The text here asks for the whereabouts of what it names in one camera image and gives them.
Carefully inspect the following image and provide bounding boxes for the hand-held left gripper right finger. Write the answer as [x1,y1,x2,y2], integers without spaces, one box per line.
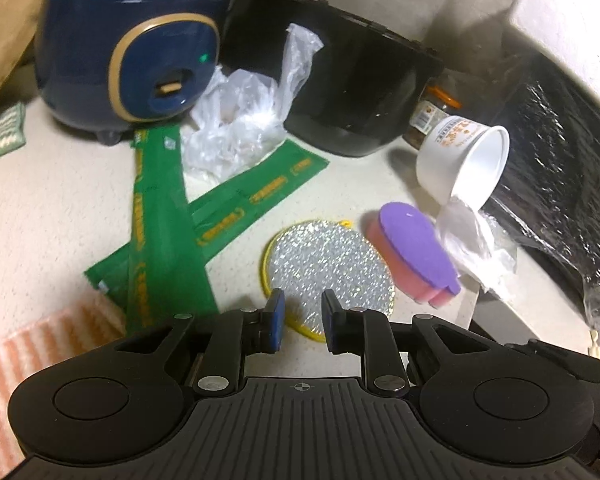
[321,288,486,401]

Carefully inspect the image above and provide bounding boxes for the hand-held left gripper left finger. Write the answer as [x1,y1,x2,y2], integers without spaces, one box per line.
[115,287,287,401]

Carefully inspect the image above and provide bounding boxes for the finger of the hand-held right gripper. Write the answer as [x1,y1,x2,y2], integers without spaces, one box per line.
[502,339,600,386]

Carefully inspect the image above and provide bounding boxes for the white wrapper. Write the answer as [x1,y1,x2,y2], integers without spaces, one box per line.
[436,197,520,303]

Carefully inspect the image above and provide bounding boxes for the clear plastic bag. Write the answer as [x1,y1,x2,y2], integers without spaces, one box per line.
[180,22,325,183]

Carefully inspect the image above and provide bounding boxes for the white plastic cup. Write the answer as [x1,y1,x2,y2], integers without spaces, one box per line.
[415,115,511,213]

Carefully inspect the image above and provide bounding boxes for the glitter scouring pad yellow rim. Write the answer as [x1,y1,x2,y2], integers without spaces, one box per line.
[262,217,397,343]

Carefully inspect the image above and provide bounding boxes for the clear plastic sheet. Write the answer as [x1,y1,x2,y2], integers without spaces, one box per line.
[480,70,600,356]

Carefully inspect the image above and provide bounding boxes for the pink purple sponge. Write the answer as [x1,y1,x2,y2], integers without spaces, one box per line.
[362,201,462,308]

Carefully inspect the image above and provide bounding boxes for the brown glass jar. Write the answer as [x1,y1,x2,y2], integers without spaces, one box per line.
[402,85,463,151]

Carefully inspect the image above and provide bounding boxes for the black cooking pot appliance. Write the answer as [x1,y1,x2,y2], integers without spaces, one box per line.
[222,0,446,158]

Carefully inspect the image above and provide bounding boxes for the pink striped towel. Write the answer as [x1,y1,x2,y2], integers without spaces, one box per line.
[0,302,131,480]

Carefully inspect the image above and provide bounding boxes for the green striped cloth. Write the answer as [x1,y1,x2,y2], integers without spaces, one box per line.
[0,102,28,166]

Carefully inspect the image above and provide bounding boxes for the white styrofoam box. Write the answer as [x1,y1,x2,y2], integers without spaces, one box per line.
[510,0,600,131]

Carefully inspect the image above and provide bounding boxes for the blue rice cooker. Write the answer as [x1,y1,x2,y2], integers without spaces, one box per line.
[34,0,228,146]

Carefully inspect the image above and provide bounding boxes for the round wooden cutting board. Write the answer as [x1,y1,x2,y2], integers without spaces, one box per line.
[0,0,56,113]

